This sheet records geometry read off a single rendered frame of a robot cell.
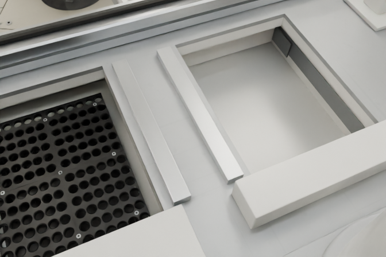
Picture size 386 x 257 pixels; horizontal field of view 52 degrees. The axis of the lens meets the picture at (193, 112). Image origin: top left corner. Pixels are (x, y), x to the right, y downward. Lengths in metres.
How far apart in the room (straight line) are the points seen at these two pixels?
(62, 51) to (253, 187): 0.33
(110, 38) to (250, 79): 0.27
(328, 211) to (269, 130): 0.22
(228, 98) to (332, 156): 0.27
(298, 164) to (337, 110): 0.25
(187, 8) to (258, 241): 0.35
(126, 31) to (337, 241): 0.40
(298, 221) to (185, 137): 0.17
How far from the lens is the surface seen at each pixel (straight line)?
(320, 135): 0.70
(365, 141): 0.52
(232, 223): 0.47
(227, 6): 0.67
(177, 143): 0.51
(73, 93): 0.72
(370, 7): 0.75
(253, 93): 0.72
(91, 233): 0.52
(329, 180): 0.48
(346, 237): 0.46
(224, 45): 0.75
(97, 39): 0.61
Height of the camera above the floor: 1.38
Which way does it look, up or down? 54 degrees down
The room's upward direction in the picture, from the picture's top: 4 degrees clockwise
